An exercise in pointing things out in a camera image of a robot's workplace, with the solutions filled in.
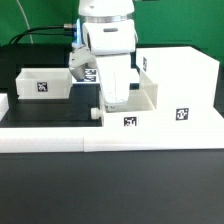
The white drawer box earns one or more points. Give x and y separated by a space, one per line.
44 83
135 113

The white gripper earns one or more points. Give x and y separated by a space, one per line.
114 93

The white drawer cabinet housing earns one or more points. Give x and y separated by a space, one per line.
181 84

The white U-shaped fence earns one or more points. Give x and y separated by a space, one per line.
205 132

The white rear drawer box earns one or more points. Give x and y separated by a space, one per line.
44 83

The white front drawer box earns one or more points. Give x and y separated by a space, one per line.
135 113

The white marker tag sheet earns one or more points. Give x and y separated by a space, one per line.
93 76

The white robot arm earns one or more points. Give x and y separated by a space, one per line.
105 39

